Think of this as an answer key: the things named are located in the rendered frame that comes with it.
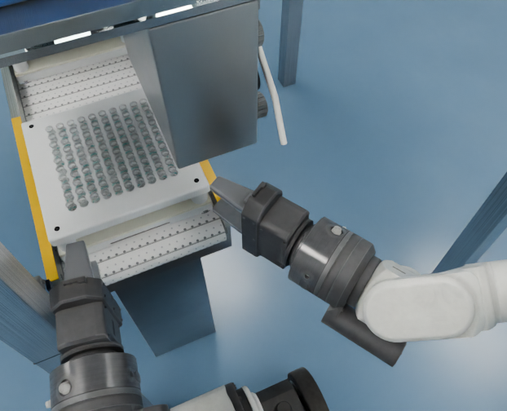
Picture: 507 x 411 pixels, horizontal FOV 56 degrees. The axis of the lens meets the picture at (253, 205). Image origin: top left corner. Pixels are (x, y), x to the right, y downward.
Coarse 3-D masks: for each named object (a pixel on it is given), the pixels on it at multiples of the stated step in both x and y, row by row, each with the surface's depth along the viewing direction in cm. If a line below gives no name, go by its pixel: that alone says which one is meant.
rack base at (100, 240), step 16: (176, 208) 77; (192, 208) 77; (208, 208) 78; (128, 224) 75; (144, 224) 75; (160, 224) 76; (80, 240) 74; (96, 240) 74; (112, 240) 74; (64, 256) 73
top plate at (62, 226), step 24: (120, 96) 83; (144, 96) 83; (48, 120) 81; (144, 120) 80; (48, 144) 78; (72, 144) 78; (96, 144) 78; (120, 144) 78; (144, 144) 78; (48, 168) 75; (192, 168) 75; (48, 192) 73; (144, 192) 73; (168, 192) 73; (192, 192) 73; (48, 216) 70; (72, 216) 70; (96, 216) 70; (120, 216) 71; (48, 240) 68; (72, 240) 70
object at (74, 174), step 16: (128, 112) 80; (80, 128) 78; (96, 128) 78; (128, 128) 78; (144, 128) 79; (64, 144) 77; (80, 144) 77; (112, 144) 78; (128, 144) 76; (80, 160) 75; (96, 160) 75; (128, 160) 75; (144, 160) 76; (160, 160) 76; (80, 176) 74; (96, 176) 73; (112, 176) 73; (128, 176) 73; (80, 192) 73
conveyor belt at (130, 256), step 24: (72, 72) 97; (96, 72) 97; (120, 72) 97; (24, 96) 93; (48, 96) 93; (72, 96) 93; (96, 96) 93; (192, 216) 79; (216, 216) 79; (120, 240) 76; (144, 240) 76; (168, 240) 76; (192, 240) 77; (216, 240) 79; (120, 264) 75; (144, 264) 76
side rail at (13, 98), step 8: (8, 72) 92; (8, 80) 91; (8, 88) 90; (16, 88) 93; (8, 96) 88; (16, 96) 89; (8, 104) 87; (16, 104) 87; (16, 112) 86; (24, 120) 89; (56, 256) 73; (56, 264) 71; (56, 280) 69
